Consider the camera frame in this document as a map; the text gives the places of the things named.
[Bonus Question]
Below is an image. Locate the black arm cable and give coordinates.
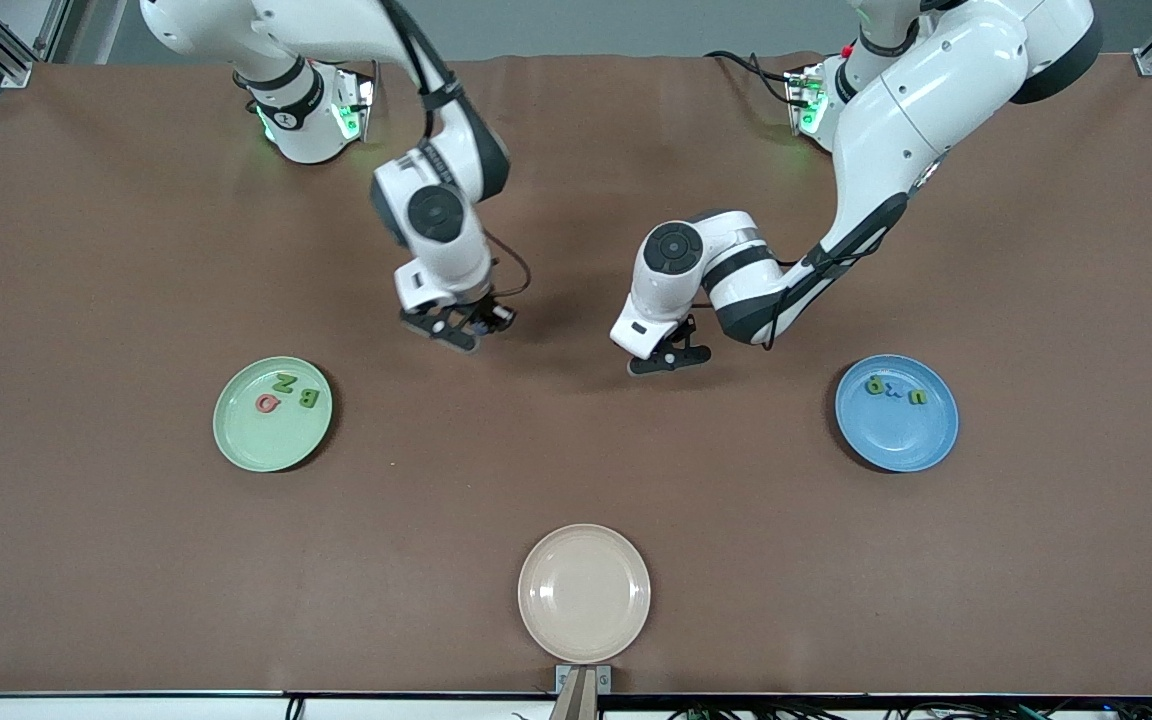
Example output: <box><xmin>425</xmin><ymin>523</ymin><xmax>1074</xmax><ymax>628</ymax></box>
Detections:
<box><xmin>762</xmin><ymin>235</ymin><xmax>887</xmax><ymax>351</ymax></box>
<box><xmin>376</xmin><ymin>0</ymin><xmax>534</xmax><ymax>301</ymax></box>

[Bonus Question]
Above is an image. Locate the grey base connector box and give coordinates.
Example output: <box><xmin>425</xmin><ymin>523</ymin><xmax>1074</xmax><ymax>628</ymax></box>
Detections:
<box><xmin>334</xmin><ymin>72</ymin><xmax>378</xmax><ymax>143</ymax></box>
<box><xmin>784</xmin><ymin>66</ymin><xmax>829</xmax><ymax>138</ymax></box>

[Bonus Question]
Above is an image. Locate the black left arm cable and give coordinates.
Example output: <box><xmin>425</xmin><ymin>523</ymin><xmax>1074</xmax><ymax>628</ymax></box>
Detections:
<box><xmin>762</xmin><ymin>235</ymin><xmax>887</xmax><ymax>351</ymax></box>

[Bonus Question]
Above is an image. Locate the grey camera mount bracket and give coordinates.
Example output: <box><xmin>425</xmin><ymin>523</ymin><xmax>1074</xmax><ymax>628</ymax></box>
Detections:
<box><xmin>555</xmin><ymin>664</ymin><xmax>613</xmax><ymax>720</ymax></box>

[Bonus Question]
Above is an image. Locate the beige plate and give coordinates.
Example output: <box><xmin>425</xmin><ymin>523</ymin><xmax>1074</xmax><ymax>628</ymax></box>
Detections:
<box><xmin>518</xmin><ymin>524</ymin><xmax>652</xmax><ymax>664</ymax></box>

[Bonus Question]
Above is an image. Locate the black base power cable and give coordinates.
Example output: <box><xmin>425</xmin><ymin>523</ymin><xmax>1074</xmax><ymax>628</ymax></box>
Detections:
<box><xmin>311</xmin><ymin>55</ymin><xmax>379</xmax><ymax>86</ymax></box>
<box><xmin>704</xmin><ymin>50</ymin><xmax>793</xmax><ymax>101</ymax></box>

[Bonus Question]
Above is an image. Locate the green plate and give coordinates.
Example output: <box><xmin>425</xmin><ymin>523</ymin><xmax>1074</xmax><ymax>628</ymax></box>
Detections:
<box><xmin>213</xmin><ymin>357</ymin><xmax>334</xmax><ymax>474</ymax></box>

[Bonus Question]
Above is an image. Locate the blue plate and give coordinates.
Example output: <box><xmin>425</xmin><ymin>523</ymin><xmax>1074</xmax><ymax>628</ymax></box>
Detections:
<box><xmin>834</xmin><ymin>354</ymin><xmax>960</xmax><ymax>474</ymax></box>

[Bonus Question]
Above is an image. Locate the brown table mat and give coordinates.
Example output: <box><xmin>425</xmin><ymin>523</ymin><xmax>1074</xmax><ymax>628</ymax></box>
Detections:
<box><xmin>0</xmin><ymin>52</ymin><xmax>1152</xmax><ymax>698</ymax></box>

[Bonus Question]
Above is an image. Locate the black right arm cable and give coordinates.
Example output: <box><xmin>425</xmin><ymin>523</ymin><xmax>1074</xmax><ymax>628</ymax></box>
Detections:
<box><xmin>376</xmin><ymin>0</ymin><xmax>534</xmax><ymax>301</ymax></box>

